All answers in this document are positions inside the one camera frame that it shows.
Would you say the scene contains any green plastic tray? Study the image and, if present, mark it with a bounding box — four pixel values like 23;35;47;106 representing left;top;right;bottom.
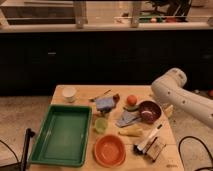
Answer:
30;105;92;167

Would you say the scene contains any wooden block with black frame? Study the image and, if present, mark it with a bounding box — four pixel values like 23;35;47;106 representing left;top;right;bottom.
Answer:
146;137;166;162

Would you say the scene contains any orange fruit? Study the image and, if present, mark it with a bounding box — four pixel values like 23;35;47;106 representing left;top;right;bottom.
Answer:
126;95;137;106

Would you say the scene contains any yellow corn cob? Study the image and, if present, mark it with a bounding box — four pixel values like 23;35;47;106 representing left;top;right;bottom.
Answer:
118;128;143;137

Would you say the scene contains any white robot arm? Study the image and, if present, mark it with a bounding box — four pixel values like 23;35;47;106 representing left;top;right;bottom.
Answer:
151;68;213;129

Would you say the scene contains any dark maroon bowl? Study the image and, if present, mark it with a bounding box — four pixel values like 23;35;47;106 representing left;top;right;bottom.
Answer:
139;101;161;124

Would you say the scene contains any white handled brush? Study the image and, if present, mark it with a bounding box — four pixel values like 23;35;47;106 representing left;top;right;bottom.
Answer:
133;124;162;155

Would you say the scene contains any orange bowl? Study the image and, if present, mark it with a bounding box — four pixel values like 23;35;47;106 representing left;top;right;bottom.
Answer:
93;134;126;168

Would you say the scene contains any black stand left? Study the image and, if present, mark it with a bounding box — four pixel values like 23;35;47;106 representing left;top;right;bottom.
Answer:
0;128;35;171

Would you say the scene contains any small brown object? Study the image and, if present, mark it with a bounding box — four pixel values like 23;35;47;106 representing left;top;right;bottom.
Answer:
113;94;120;102

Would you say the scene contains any white cup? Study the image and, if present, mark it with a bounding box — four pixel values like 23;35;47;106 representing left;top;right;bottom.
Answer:
62;87;77;103

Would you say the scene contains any black cable right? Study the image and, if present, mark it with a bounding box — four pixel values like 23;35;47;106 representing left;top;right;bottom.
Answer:
178;135;213;171

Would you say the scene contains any small green cup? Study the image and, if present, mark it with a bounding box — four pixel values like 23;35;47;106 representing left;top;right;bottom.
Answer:
94;118;108;133

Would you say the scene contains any green cucumber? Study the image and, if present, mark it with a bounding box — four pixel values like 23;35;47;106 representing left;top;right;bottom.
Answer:
124;105;139;112

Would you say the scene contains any blue-grey cloth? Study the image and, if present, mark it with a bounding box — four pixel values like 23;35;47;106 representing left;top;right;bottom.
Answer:
116;111;141;128

